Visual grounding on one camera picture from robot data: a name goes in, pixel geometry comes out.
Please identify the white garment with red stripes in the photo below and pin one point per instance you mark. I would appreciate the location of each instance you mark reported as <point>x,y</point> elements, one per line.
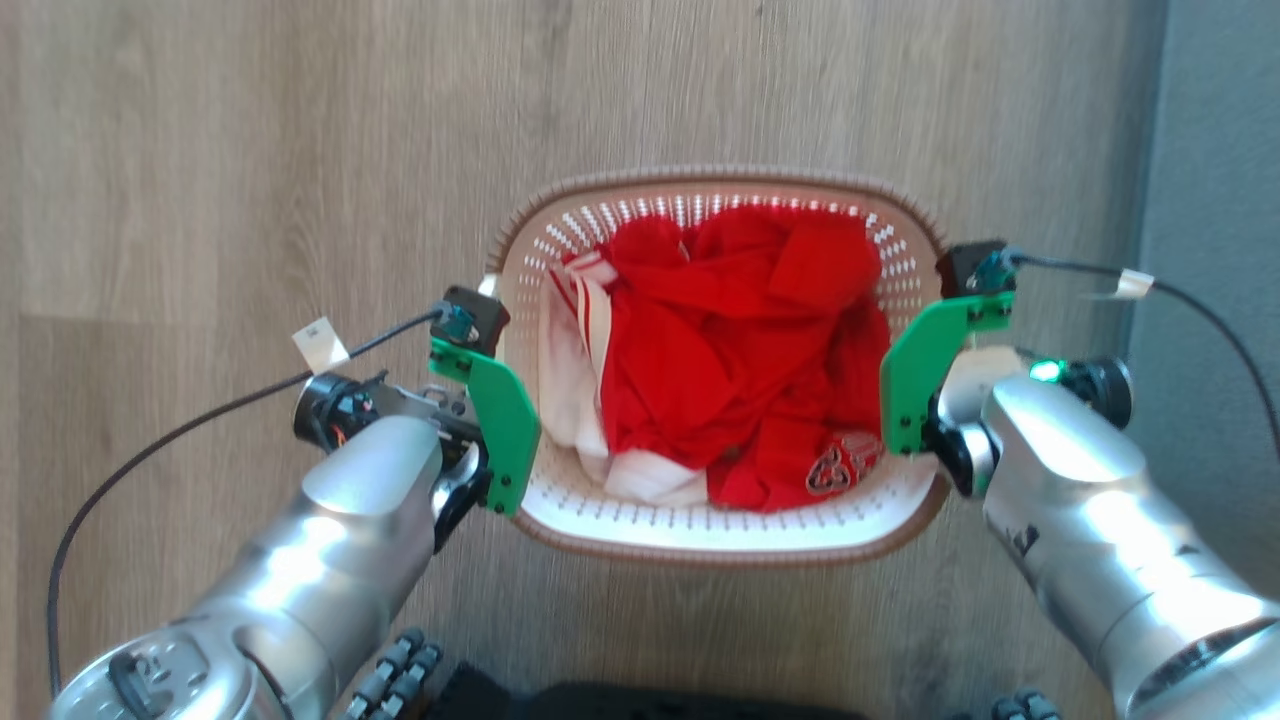
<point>572,390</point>

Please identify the grey ribbed base wheel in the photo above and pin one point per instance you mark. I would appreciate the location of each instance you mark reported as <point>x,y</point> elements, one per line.
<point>1025,706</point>
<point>395,680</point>

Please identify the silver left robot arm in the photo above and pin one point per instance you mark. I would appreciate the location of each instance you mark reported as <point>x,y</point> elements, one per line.
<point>330,560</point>

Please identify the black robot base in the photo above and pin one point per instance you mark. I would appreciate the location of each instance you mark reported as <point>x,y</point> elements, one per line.
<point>640,700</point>

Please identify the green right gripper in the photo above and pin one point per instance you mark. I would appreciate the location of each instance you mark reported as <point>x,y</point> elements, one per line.
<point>910,380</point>

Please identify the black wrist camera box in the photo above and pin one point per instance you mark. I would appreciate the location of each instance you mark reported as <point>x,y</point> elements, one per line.
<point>478,315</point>
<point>968,265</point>

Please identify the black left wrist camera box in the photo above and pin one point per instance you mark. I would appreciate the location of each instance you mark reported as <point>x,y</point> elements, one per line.
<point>478,315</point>

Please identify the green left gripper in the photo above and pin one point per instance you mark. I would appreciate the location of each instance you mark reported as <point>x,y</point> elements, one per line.
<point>505,420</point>

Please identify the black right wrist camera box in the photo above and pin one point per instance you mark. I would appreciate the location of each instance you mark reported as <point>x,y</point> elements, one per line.
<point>968,265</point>

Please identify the red garment with emblem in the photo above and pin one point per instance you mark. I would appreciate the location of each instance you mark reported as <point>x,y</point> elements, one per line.
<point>740,350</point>

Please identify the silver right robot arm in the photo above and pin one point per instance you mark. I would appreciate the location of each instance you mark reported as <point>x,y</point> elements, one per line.
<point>1080,500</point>

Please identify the brown and white laundry basket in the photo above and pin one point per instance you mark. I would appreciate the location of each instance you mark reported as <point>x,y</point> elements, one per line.
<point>700,535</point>

